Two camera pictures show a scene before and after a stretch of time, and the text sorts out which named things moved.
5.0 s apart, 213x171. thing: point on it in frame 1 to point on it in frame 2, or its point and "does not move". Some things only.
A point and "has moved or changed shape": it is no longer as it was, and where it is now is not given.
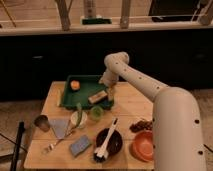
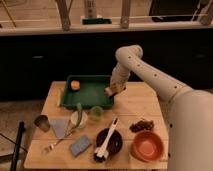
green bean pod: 79,115 does not move
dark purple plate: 115,143 does not move
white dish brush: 101,152 does not move
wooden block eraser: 98,97 has moved or changed shape
